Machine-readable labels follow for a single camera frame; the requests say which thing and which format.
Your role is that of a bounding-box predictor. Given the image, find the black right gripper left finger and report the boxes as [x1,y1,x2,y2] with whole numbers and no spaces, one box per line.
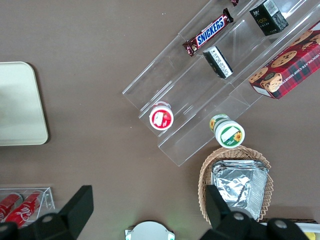
[0,184,95,240]

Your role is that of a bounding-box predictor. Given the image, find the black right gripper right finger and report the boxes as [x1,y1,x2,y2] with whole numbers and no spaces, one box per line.
[204,184,310,240]

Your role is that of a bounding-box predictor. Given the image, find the light wicker basket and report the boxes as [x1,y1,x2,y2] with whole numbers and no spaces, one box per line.
[198,146,275,223]

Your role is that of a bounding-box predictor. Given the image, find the cream plastic tray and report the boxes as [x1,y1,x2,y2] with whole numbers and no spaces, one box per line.
[0,61,49,146]

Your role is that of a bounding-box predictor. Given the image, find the clear acrylic bottle rack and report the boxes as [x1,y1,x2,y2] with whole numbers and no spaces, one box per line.
[0,186,56,226]

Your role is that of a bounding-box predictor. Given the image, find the silver foil container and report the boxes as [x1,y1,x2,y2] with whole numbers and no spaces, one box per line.
[211,159,270,222]

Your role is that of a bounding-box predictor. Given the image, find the red cola bottle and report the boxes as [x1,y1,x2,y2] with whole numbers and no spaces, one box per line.
[0,192,24,222]
[4,191,45,228]

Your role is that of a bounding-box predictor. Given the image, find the green lid yoghurt cup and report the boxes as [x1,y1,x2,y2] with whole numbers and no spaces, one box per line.
[209,113,246,149]

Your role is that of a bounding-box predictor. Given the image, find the white rectangular snack bin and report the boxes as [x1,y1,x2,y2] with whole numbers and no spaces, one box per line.
[297,223,320,240]

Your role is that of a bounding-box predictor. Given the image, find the clear acrylic stepped shelf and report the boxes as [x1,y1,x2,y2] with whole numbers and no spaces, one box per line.
[121,0,320,168]

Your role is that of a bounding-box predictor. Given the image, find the red lid yoghurt cup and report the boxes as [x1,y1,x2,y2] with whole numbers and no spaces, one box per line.
[149,101,175,131]

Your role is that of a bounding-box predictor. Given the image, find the small black box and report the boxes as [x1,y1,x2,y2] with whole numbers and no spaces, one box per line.
[249,0,290,37]
[202,45,235,80]

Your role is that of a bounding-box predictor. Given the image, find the red tartan cookie box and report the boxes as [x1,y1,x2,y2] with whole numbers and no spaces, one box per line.
[248,27,320,100]

